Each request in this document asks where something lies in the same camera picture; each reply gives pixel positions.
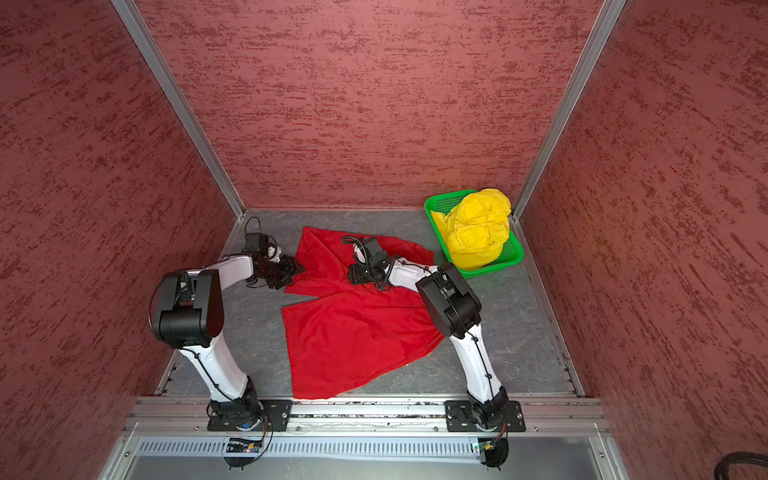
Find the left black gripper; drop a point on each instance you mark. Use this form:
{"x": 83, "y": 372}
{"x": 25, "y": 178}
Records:
{"x": 290, "y": 268}

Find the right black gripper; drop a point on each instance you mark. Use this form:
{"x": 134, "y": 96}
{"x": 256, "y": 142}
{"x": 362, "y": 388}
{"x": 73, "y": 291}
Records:
{"x": 357, "y": 275}

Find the red shorts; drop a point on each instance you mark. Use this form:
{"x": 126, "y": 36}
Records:
{"x": 342, "y": 336}

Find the green plastic basket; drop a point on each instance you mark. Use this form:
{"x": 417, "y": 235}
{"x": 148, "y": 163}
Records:
{"x": 511, "y": 254}

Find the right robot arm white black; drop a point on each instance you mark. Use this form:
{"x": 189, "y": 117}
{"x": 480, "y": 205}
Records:
{"x": 454, "y": 309}

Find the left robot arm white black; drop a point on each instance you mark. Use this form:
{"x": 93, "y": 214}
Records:
{"x": 187, "y": 314}

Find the yellow shorts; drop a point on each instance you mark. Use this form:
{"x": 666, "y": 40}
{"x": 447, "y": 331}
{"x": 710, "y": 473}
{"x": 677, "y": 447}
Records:
{"x": 473, "y": 228}

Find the left small circuit board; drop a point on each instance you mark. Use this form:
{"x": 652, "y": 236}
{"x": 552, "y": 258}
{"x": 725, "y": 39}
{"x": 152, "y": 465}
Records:
{"x": 244, "y": 446}

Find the small circuit board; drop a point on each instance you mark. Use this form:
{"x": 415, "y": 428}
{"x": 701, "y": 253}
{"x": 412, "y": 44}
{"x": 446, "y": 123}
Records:
{"x": 244, "y": 446}
{"x": 493, "y": 453}

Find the right small circuit board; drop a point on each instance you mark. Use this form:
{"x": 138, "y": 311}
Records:
{"x": 493, "y": 453}

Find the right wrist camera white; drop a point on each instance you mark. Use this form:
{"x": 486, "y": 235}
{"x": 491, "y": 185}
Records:
{"x": 359, "y": 253}

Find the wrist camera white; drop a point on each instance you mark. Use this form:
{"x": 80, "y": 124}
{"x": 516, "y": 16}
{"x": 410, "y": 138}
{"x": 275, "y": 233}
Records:
{"x": 273, "y": 253}
{"x": 359, "y": 253}

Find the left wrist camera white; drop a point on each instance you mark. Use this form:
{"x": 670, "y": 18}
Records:
{"x": 273, "y": 253}

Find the aluminium mounting rail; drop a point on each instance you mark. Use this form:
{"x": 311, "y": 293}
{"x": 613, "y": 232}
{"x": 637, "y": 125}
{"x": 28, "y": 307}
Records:
{"x": 373, "y": 416}

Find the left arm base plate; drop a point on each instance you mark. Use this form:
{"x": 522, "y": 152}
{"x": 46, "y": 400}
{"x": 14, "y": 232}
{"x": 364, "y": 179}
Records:
{"x": 273, "y": 415}

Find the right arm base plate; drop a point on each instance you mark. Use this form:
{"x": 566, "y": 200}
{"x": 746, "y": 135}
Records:
{"x": 466, "y": 416}

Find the slotted cable duct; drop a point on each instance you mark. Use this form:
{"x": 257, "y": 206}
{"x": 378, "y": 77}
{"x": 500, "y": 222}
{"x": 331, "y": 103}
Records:
{"x": 397, "y": 448}

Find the left aluminium corner post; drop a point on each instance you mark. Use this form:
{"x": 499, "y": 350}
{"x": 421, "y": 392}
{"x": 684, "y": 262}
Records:
{"x": 138, "y": 30}

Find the aluminium corner post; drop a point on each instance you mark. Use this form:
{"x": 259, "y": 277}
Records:
{"x": 604, "y": 24}
{"x": 138, "y": 30}

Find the right aluminium corner post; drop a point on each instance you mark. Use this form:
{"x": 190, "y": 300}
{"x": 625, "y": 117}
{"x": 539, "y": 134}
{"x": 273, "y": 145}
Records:
{"x": 604, "y": 24}

